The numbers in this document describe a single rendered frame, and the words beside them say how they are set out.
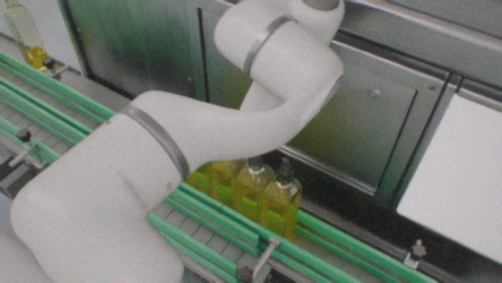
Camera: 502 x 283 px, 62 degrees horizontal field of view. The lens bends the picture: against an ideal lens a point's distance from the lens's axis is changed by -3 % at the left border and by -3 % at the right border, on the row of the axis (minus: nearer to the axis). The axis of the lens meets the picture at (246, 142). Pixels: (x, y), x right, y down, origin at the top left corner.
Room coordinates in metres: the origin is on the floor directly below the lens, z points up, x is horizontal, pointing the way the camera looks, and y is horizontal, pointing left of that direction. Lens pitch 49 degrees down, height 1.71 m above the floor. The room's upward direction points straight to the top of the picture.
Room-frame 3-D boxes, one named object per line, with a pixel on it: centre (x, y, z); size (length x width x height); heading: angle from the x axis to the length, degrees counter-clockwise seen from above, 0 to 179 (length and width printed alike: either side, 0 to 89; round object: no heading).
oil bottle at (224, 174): (0.50, 0.03, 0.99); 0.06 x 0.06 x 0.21; 57
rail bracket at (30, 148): (0.61, 0.52, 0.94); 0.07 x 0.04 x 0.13; 147
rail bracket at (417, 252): (0.36, -0.32, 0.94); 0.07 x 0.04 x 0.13; 147
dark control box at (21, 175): (0.65, 0.62, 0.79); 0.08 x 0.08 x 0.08; 57
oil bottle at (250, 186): (0.47, -0.02, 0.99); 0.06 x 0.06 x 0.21; 57
